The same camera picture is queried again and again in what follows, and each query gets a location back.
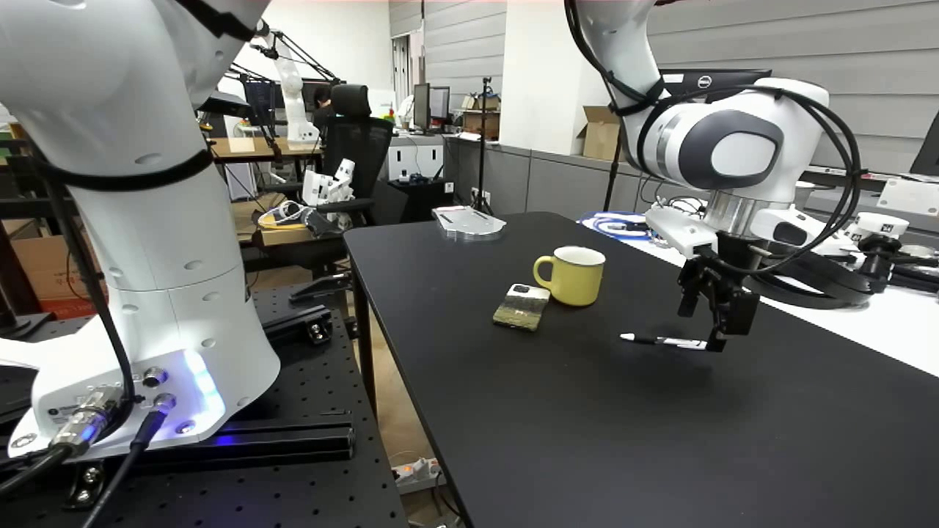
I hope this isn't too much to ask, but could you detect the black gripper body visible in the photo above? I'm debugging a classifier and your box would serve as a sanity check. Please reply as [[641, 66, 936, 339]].
[[679, 232, 761, 335]]

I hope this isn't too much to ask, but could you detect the black and white pen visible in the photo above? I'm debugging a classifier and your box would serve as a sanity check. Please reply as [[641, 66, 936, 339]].
[[619, 330, 707, 352]]

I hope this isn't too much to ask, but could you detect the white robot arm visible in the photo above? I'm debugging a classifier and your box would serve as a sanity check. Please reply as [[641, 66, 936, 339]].
[[0, 0, 830, 461]]

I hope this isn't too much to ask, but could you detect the yellow ceramic mug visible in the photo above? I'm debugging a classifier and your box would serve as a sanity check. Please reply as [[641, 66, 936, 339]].
[[533, 247, 609, 307]]

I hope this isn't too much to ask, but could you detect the cardboard box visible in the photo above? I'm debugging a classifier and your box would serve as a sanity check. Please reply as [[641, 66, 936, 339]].
[[581, 104, 619, 162]]

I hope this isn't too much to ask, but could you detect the olive rectangular stapler block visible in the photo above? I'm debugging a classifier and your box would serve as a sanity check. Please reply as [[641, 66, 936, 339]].
[[493, 280, 549, 330]]

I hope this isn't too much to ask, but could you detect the black office chair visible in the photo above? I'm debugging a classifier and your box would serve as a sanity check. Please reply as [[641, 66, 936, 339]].
[[292, 118, 393, 305]]

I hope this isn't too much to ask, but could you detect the black perforated breadboard base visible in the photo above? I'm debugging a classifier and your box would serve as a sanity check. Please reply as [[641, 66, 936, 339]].
[[0, 280, 408, 528]]

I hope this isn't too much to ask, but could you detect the black coiled cable bundle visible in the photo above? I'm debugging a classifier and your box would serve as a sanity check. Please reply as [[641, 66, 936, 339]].
[[747, 232, 939, 310]]

